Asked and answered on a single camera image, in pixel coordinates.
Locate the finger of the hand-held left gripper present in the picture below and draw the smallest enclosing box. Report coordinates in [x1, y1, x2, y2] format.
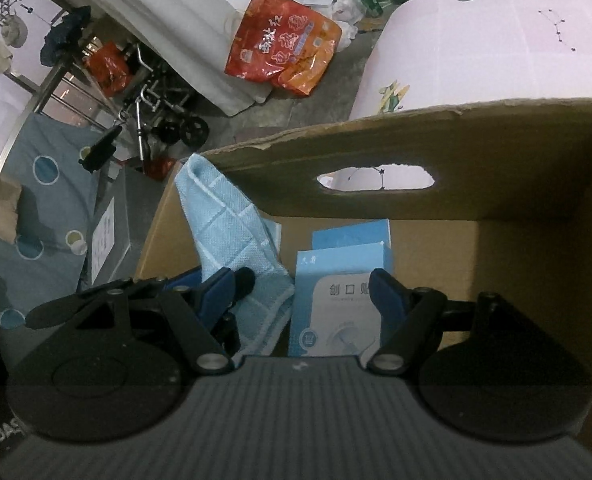
[211, 312, 241, 357]
[230, 266, 257, 308]

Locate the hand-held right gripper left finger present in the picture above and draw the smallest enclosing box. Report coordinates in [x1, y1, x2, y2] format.
[26, 266, 237, 376]

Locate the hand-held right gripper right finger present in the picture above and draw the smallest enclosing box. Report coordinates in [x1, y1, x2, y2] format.
[367, 268, 515, 376]

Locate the light blue bandage box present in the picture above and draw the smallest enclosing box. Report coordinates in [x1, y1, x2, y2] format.
[288, 242, 395, 359]
[311, 219, 391, 254]

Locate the light blue checkered towel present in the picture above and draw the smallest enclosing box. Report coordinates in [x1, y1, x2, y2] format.
[175, 154, 297, 357]

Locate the brown cardboard box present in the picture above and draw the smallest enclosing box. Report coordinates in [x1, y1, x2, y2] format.
[134, 95, 592, 461]

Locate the grey storage box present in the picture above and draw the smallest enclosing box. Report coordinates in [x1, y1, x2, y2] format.
[84, 164, 167, 287]

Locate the blue dotted bed sheet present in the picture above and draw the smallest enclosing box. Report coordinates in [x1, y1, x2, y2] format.
[0, 114, 122, 332]

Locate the folded metal wheelchair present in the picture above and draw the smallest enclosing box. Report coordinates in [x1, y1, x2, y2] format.
[118, 42, 211, 163]

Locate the small red plastic bag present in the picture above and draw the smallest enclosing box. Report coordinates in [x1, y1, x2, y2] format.
[82, 42, 132, 99]

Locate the large red orange plastic bag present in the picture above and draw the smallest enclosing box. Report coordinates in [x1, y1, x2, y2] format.
[224, 0, 343, 99]

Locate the white curtain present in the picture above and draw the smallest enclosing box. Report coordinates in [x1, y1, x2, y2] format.
[26, 0, 273, 117]

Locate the metal clothes rack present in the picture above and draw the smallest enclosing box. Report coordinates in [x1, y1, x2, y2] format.
[0, 0, 121, 126]

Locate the crumpled white plastic bag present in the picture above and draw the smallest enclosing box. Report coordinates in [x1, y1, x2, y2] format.
[306, 0, 367, 52]

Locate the dark blue garment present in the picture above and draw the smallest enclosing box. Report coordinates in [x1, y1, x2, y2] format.
[40, 6, 92, 67]

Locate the hanging pale laundry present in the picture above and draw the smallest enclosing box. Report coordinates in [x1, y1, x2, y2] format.
[0, 10, 29, 78]

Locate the black phone mount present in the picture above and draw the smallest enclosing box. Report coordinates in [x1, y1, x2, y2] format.
[78, 125, 124, 174]

